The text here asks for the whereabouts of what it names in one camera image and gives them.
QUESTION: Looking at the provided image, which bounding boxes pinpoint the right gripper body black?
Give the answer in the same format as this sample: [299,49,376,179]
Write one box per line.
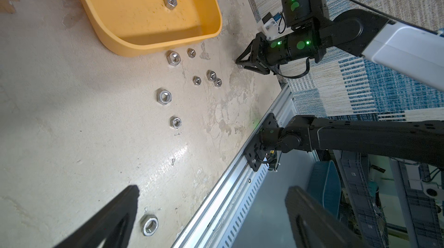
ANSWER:
[249,32,275,74]

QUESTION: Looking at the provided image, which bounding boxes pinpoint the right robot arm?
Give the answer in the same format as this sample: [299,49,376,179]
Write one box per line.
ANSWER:
[278,49,444,121]

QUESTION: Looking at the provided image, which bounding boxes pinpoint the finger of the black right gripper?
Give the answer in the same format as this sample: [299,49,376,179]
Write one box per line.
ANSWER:
[235,39,259,64]
[235,61,270,74]

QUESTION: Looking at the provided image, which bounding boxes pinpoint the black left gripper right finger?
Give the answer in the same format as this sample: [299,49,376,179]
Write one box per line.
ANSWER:
[285,186,364,248]

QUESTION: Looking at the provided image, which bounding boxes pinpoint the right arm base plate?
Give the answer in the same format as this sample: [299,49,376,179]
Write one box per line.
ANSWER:
[242,113,279,172]

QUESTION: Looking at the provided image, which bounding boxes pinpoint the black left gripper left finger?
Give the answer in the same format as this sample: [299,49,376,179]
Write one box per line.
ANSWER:
[57,185,139,248]

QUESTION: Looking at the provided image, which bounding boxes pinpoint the yellow plastic storage box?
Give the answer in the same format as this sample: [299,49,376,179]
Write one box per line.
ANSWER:
[80,0,223,57]

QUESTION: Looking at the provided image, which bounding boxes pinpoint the steel hex nut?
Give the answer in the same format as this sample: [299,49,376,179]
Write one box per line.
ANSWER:
[187,48,196,58]
[164,0,178,10]
[207,70,217,81]
[141,214,159,237]
[171,116,182,130]
[167,50,182,66]
[156,88,172,105]
[214,79,223,87]
[193,76,202,86]

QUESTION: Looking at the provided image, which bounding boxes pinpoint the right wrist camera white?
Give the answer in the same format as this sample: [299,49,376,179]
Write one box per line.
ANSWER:
[258,12,282,41]

